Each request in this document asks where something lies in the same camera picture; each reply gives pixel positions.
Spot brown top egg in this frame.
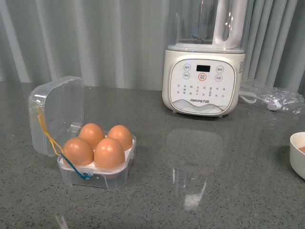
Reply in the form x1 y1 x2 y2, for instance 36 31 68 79
94 137 125 169

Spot brown egg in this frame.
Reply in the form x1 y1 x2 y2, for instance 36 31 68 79
94 137 125 169
298 146 305 153

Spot brown egg back right box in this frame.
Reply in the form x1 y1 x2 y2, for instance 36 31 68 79
107 125 133 151

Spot brown egg box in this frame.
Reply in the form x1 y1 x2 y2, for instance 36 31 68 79
63 137 94 166
79 123 105 150
107 125 133 151

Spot brown egg back left box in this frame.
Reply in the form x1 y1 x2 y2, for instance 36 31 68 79
79 123 105 150

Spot brown egg front left box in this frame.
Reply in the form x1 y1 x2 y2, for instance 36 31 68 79
63 137 94 166

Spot clear plastic egg box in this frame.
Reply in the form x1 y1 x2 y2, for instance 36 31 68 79
29 76 136 190

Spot brown egg left in bowl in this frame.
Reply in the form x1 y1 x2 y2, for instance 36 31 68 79
298 146 305 153

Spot white Joyoung blender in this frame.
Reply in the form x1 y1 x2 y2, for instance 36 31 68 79
162 0 253 116

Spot grey curtain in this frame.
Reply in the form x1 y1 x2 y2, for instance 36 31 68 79
0 0 305 94

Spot clear plastic bag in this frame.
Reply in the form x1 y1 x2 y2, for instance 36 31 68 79
239 80 305 115

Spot white round bowl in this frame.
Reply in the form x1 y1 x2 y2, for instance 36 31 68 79
290 132 305 179

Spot yellow and blue string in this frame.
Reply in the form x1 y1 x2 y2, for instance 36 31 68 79
35 104 92 180

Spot white power cable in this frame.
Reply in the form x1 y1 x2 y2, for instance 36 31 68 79
239 93 279 112

